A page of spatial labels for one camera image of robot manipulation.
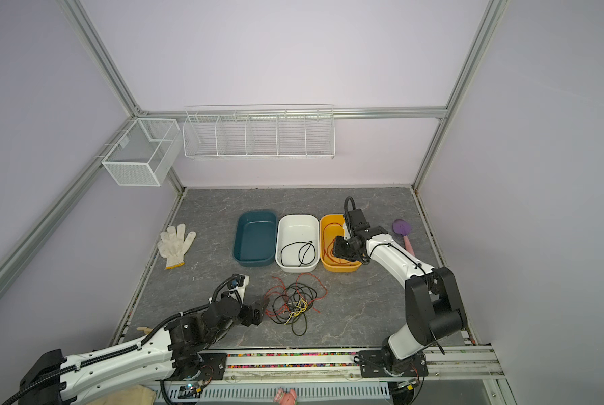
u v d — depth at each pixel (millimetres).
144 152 1020
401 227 1048
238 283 695
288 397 667
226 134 991
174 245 1019
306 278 918
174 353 550
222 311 602
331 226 1034
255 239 1008
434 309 442
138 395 695
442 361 757
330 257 969
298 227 1060
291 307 844
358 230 691
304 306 834
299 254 979
